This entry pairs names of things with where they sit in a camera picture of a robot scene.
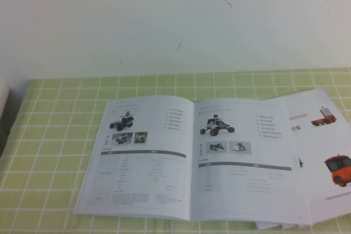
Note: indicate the dark grey object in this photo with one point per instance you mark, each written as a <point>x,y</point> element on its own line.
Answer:
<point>2,141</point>

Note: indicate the white product catalogue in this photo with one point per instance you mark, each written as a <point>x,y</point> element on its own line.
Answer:
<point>246,190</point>

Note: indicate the white box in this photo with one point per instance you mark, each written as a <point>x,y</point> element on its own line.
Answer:
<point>4,99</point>

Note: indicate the green checked tablecloth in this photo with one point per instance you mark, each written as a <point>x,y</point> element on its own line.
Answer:
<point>41,190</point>

